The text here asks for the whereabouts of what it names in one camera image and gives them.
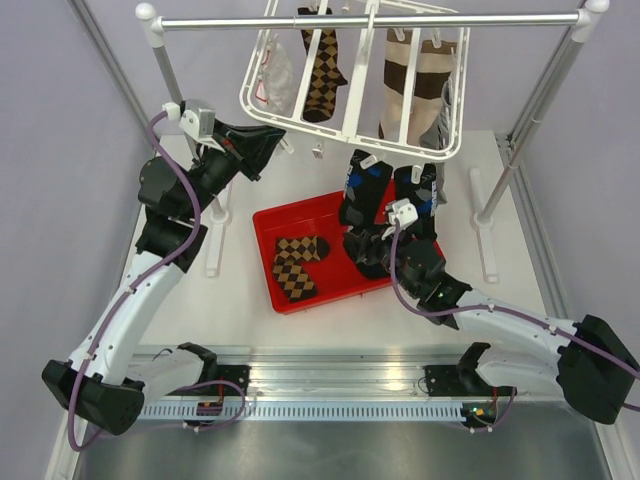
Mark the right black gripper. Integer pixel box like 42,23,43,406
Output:
342,222,420,298

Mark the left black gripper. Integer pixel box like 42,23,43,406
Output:
182,118,286,219

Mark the black blue sock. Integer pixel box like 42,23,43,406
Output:
339,149,393,280
393,163,439,241

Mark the grey striped sock front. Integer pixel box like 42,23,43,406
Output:
419,80,452,150

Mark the white clip sock hanger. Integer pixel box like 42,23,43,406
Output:
239,1,470,163

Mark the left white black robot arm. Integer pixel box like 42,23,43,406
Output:
42,122,285,451

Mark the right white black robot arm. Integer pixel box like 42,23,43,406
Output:
343,225,639,425

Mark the red plastic bin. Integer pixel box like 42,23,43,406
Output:
252,190,447,316

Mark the white glove with red trim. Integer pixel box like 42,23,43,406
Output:
254,40,295,114

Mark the brown argyle sock in bin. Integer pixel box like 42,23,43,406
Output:
272,235,331,303

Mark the brown argyle sock hanging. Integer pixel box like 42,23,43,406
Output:
302,29,348,123

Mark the metal clothes rack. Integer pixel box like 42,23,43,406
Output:
133,0,612,284

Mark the beige brown striped sock left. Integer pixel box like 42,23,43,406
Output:
378,29,426,145

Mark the beige brown striped sock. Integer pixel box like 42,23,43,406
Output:
407,40,458,145
378,29,426,145

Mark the beige brown striped sock right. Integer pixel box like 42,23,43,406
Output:
407,40,458,145

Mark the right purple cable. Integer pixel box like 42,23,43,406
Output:
388,224,640,379

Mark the purple cable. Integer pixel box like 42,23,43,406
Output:
69,112,247,452
388,224,640,379

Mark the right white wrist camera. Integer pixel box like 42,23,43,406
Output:
385,198,418,230

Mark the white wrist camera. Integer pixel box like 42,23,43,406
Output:
385,198,418,230
162,99,216,146

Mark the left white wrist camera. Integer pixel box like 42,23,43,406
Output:
162,99,216,146

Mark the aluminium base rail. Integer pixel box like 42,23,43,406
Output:
124,344,566,399

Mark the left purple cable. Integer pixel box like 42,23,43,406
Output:
69,112,247,452

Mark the white slotted cable duct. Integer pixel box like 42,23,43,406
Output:
139,400,466,422

